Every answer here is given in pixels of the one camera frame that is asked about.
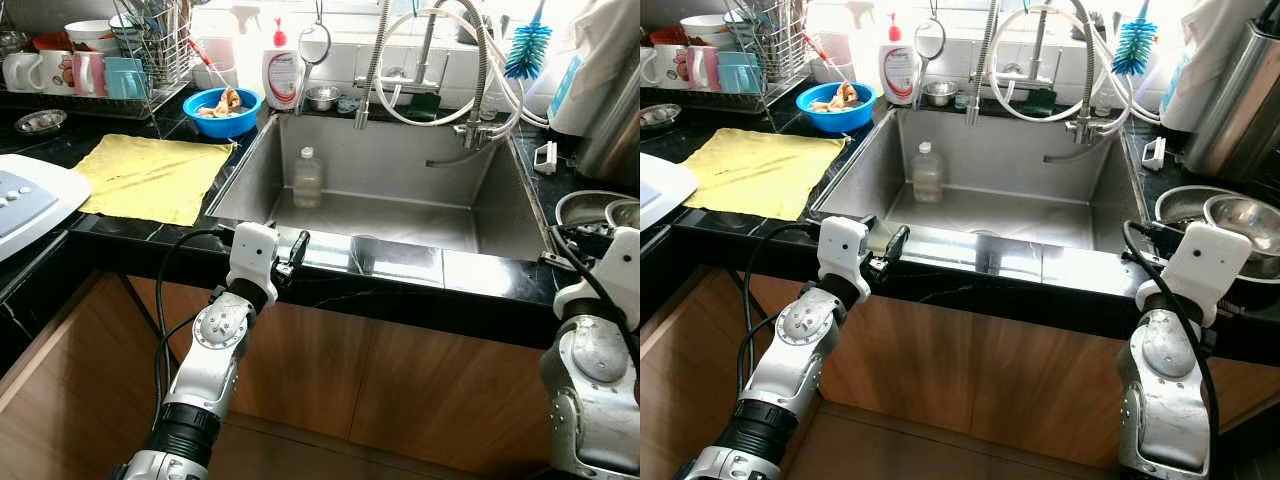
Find large steel basin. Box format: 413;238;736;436
554;189;633;231
1154;184;1241;241

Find shiny steel bowl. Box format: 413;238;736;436
1202;192;1280;284
604;198;641;233

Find clear plastic bottle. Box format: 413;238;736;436
292;146;325;209
911;140;946;205

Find stainless steel pot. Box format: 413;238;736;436
1182;18;1280;183
573;85;641;183

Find stainless steel sink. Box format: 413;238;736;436
204;108;557;291
808;104;1149;299

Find steel spring faucet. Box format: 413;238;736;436
965;0;1136;163
352;0;523;166

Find blue plastic bowl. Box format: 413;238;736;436
796;81;879;135
182;87;265;140

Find small steel dish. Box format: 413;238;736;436
14;109;69;137
640;103;684;131

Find yellow cloth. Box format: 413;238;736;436
72;134;237;228
682;127;849;223

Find brown food scraps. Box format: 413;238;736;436
809;82;861;114
196;87;245;120

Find wooden base cabinet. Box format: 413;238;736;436
0;268;561;480
640;262;1280;480

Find white soap bottle red pump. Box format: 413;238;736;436
878;12;924;107
262;17;306;112

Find green sponge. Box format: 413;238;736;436
1019;88;1060;120
404;92;445;124

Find white container blue label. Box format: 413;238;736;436
547;0;641;138
1158;0;1263;134

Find blue bottle brush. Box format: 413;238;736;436
1111;0;1160;78
503;0;554;82

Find white mug with picture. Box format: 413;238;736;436
656;47;693;92
36;52;77;97

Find round mesh strainer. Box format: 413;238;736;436
911;16;948;111
296;20;334;117

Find pink mug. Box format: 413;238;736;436
687;46;722;94
72;52;107;99

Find white spray bottle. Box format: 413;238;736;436
843;0;881;51
225;3;264;56

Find teal mug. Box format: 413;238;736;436
716;51;764;97
103;56;150;102

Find white bowl red rim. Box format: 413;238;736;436
64;20;121;55
680;14;738;50

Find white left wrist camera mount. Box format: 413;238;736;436
226;222;282;288
817;215;874;283

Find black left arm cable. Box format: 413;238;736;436
738;222;823;401
148;228;237;421

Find white hose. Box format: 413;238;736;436
985;5;1163;126
372;8;551;131

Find wire dish rack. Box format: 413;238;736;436
0;0;197;123
640;0;813;115

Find red handled brush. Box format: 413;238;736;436
800;32;833;73
184;37;217;79

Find wire utensil holder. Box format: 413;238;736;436
112;0;195;91
732;0;811;86

